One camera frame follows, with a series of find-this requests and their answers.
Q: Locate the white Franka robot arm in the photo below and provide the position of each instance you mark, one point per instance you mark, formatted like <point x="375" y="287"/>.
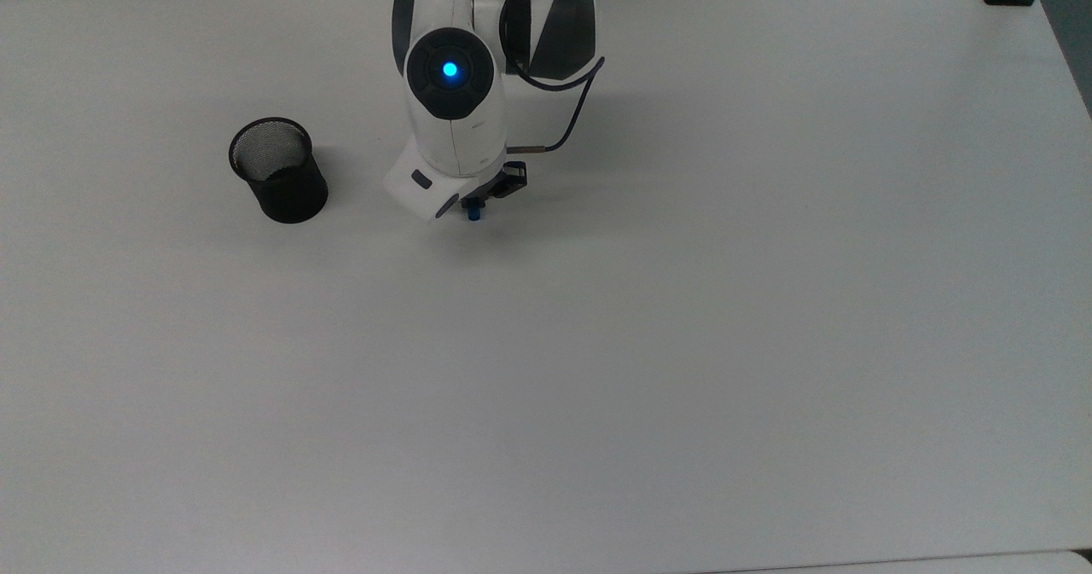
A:
<point x="452" y="130"/>

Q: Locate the small blue cylindrical object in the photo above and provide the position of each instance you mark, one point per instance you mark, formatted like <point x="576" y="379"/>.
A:
<point x="474" y="214"/>

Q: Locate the black mesh pen cup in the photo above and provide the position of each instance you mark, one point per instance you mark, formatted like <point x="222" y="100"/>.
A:
<point x="290" y="190"/>

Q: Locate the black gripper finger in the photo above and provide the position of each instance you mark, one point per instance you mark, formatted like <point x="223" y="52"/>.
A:
<point x="510" y="178"/>

